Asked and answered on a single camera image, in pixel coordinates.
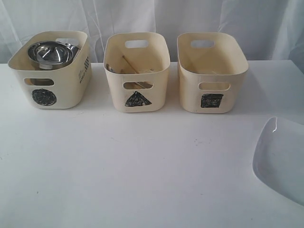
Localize wooden chopstick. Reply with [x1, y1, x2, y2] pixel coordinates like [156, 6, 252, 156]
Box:
[122, 55, 139, 74]

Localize steel spoon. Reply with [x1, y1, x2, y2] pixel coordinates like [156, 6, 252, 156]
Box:
[106, 64, 114, 73]

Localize steel mug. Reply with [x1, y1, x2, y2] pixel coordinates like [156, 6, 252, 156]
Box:
[65, 43, 80, 58]

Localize steel bowls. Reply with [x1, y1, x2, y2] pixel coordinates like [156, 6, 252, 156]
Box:
[27, 41, 73, 70]

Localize white square plate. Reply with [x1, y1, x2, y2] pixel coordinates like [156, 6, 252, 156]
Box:
[252, 117, 304, 206]

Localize cream bin triangle mark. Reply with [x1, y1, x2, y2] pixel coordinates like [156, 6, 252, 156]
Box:
[104, 32, 171, 113]

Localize cream bin square mark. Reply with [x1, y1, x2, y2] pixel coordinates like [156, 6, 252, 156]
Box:
[177, 32, 249, 114]

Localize cream bin circle mark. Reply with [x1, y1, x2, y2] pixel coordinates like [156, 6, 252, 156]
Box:
[8, 31, 92, 109]

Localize white backdrop curtain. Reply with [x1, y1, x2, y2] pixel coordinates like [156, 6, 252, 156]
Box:
[0, 0, 304, 69]

